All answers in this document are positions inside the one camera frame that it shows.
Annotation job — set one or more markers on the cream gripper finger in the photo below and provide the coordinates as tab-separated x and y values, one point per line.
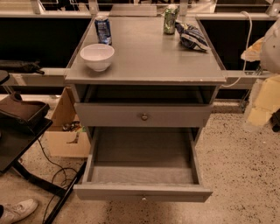
253	52
264	101

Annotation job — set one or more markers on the blue chip bag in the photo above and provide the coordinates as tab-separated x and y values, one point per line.
191	37

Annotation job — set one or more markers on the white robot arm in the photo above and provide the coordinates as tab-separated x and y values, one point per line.
270	52

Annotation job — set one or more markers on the grey drawer cabinet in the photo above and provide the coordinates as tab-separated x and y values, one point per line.
148	67

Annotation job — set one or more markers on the brass top drawer knob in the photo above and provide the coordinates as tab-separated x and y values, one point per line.
144	117

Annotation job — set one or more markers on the open grey middle drawer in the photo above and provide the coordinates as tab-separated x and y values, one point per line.
130	163

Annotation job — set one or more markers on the closed grey top drawer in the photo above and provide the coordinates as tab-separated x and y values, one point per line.
132	115

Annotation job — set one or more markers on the green soda can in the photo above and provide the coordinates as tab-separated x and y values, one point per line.
170	17

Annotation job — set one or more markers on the blue soda can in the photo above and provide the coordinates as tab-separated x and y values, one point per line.
102	26

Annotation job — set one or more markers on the white ceramic bowl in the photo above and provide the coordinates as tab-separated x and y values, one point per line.
97	56

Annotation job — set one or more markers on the cardboard box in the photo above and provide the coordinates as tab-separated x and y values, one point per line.
66	137

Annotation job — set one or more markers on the dark brown tray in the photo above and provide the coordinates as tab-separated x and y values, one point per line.
24	114

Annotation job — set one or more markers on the black side table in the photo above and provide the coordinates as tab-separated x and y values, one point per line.
14	143

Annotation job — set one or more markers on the white sneaker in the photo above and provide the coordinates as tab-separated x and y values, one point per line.
10	213

